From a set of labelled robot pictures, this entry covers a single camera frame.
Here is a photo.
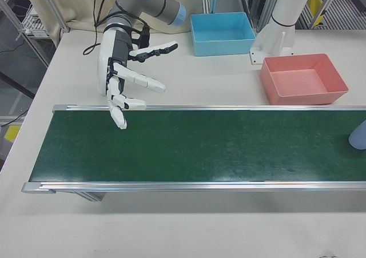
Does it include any white pedestal column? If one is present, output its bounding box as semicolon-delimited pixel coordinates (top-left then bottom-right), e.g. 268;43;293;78
249;0;317;66

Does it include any pink plastic box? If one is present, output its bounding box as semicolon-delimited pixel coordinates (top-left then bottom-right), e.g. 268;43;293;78
259;53;349;106

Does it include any green conveyor belt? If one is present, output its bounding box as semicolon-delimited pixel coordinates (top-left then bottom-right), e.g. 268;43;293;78
22;103;366;203

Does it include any blue plastic cup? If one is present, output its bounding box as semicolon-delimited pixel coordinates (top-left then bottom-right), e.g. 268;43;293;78
348;120;366;150

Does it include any beige curtain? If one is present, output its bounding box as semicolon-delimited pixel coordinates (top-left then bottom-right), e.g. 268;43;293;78
20;0;212;35

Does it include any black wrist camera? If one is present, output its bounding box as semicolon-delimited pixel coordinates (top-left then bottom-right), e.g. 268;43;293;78
138;25;151;49

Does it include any aluminium workcell frame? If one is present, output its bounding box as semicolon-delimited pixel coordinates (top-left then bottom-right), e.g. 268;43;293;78
237;0;366;31
0;0;70;127

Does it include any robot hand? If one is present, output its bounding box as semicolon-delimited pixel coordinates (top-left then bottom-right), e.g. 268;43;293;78
96;27;178;130

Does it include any light blue plastic box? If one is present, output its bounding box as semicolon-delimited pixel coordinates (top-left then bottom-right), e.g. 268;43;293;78
190;11;257;57

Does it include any white wire rack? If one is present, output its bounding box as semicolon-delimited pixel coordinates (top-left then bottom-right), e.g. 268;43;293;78
22;6;48;37

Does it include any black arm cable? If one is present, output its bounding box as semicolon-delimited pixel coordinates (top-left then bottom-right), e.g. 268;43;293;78
82;0;149;56

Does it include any black ribbed grille panel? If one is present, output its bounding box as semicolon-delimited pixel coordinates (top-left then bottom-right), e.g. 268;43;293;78
297;0;366;30

